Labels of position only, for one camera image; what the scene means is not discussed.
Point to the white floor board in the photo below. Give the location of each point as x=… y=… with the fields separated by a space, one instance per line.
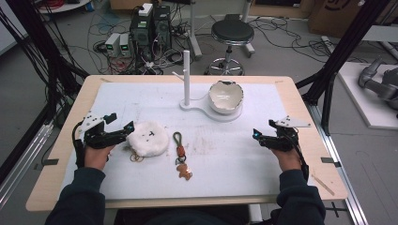
x=356 y=93

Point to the black frame post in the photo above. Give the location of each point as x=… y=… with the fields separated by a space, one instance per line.
x=37 y=50
x=341 y=53

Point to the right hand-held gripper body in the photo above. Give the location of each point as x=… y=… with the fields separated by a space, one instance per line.
x=286 y=137

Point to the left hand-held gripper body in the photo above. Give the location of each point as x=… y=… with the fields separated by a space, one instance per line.
x=94 y=137

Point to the black round stool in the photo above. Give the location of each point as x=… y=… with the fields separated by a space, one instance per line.
x=232 y=34

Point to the grey power supply box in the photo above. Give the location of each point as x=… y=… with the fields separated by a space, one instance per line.
x=125 y=45
x=112 y=43

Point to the aluminium rail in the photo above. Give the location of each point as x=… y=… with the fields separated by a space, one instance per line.
x=22 y=162
x=338 y=162

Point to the black computer tower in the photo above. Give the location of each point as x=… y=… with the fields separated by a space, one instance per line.
x=141 y=34
x=162 y=26

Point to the white table mat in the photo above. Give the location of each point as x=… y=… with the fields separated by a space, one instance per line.
x=219 y=156

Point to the white peg stand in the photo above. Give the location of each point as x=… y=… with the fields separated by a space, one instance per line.
x=186 y=81

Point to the person's right hand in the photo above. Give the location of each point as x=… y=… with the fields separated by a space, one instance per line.
x=289 y=161

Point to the white eggshell-shaped bowl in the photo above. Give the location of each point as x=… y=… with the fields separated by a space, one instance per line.
x=225 y=97

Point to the person's dark pants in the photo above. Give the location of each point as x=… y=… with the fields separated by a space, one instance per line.
x=181 y=217

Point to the thin wooden stick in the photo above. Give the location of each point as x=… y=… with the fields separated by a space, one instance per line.
x=323 y=185

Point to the white adapter box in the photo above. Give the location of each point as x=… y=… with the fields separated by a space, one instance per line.
x=145 y=9

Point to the black tape strip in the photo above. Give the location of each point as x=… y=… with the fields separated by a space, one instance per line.
x=328 y=160
x=50 y=162

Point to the cardboard box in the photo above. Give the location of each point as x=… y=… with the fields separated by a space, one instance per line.
x=338 y=15

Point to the person's left hand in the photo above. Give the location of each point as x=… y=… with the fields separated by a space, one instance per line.
x=97 y=157

